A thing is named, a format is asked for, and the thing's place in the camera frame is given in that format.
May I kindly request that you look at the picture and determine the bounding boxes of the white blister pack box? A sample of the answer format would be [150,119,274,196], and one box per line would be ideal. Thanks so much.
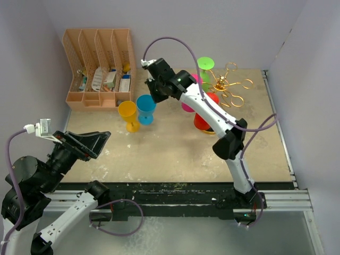
[118,74,131,92]

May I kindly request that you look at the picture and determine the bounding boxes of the peach desk organizer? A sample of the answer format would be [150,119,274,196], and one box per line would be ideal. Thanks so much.
[62,28,137,112]

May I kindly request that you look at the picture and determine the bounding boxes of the pink wine glass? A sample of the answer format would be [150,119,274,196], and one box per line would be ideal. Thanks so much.
[181,73,202,113]

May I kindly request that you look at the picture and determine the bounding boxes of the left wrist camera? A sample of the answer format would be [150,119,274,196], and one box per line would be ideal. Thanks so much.
[23,118,62,143]

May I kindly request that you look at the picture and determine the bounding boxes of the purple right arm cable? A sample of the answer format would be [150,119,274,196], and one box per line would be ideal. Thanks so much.
[142,36,279,229]

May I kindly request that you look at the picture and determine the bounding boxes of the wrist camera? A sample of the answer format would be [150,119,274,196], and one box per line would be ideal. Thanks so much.
[23,118,62,143]
[140,59,156,81]

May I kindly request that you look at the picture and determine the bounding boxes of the yellow small object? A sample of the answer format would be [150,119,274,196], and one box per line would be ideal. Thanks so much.
[123,63,131,73]

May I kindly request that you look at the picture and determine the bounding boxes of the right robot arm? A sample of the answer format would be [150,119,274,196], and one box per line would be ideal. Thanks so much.
[141,58,255,208]

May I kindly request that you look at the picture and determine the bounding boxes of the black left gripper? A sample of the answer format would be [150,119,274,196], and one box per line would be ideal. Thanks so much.
[41,129,111,191]

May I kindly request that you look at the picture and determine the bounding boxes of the gold wire glass rack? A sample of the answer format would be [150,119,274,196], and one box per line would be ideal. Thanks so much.
[211,62,254,108]

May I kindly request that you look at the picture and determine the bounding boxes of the white medicine box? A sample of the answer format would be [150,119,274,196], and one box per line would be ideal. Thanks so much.
[103,71,116,89]

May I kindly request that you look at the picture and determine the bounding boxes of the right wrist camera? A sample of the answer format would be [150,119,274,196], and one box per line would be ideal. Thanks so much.
[140,59,156,81]

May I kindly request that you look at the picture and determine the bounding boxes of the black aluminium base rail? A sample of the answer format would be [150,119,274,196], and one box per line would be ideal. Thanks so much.
[45,181,314,221]

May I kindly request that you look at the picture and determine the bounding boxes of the red wine glass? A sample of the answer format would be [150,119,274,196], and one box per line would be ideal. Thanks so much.
[193,92,219,134]

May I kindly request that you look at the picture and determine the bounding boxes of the green wine glass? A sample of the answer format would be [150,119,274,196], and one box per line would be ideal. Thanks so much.
[197,56,216,92]

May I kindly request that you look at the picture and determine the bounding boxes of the blue wine glass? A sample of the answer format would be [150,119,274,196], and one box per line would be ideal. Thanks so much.
[136,94,156,125]

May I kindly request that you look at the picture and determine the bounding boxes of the yellow wine glass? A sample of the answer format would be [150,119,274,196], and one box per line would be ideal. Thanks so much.
[118,101,140,133]

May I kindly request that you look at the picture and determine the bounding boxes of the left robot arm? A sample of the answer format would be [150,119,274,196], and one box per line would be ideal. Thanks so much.
[1,131,111,254]

